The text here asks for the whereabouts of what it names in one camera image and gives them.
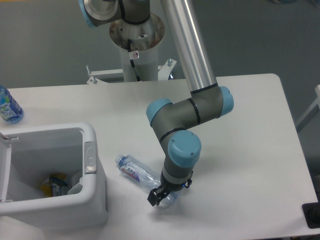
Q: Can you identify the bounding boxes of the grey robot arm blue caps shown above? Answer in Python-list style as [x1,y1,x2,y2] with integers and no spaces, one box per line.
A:
[79,0,234,206]

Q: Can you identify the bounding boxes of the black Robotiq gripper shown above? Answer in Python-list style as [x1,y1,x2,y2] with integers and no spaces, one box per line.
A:
[147,171,194,207]

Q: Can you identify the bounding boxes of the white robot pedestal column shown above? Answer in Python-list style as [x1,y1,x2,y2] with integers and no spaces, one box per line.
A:
[109,13,165,82]

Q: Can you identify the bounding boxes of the white plastic trash can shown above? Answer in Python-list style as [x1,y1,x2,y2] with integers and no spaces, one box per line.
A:
[0,122,108,230]

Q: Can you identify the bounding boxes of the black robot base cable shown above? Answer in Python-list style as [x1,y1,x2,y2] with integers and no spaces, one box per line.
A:
[127,38,142,82]

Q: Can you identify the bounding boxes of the crushed clear plastic water bottle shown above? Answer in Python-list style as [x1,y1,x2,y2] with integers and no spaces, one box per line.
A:
[114,153,181,210]

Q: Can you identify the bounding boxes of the yellow and blue trash wrappers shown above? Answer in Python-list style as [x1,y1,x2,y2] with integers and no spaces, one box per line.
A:
[40,172,72,198]

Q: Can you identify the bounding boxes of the white frame at right edge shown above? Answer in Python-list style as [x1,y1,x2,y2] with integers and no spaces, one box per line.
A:
[295,84,320,133]

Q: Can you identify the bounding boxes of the blue labelled drink bottle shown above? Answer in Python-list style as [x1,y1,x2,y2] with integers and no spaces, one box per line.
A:
[0,85,24,124]

